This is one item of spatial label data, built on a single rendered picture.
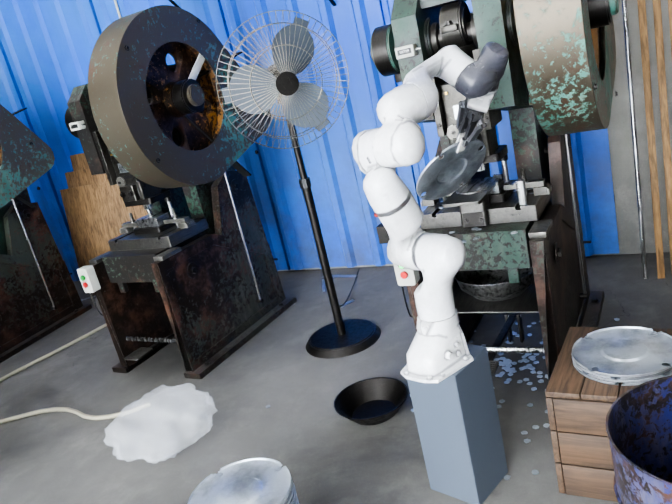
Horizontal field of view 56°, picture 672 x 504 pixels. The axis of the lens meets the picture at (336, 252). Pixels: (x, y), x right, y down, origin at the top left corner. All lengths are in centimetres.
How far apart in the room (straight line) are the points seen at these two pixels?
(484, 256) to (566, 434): 73
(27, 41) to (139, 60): 264
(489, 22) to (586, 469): 144
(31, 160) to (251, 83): 222
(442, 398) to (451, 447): 17
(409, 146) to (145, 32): 170
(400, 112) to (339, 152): 235
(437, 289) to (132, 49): 176
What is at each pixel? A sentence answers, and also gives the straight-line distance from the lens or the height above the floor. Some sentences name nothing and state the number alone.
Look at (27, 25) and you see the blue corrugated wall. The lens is 552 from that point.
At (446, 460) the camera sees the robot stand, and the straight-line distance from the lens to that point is 205.
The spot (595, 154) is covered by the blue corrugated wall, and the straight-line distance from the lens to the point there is 360.
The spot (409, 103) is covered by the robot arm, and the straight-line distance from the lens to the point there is 169.
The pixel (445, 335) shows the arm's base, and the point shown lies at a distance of 184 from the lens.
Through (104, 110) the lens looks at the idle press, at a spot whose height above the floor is 136.
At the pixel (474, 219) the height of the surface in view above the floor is 68.
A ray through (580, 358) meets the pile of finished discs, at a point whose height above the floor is 38.
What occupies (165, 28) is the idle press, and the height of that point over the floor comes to 164.
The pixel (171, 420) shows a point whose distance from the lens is 266.
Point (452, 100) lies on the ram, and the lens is 242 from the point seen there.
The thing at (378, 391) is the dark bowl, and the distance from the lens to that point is 268.
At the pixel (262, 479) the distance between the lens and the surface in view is 188.
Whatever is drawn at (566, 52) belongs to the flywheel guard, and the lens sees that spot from 200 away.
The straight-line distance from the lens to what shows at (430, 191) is 232.
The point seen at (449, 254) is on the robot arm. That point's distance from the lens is 170.
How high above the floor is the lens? 136
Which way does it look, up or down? 17 degrees down
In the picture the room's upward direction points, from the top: 13 degrees counter-clockwise
